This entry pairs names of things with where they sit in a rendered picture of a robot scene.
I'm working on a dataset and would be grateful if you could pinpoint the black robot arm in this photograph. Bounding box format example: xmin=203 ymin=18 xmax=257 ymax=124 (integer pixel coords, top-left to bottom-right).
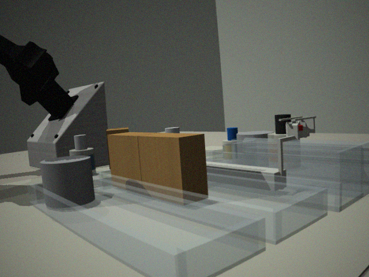
xmin=0 ymin=35 xmax=78 ymax=121

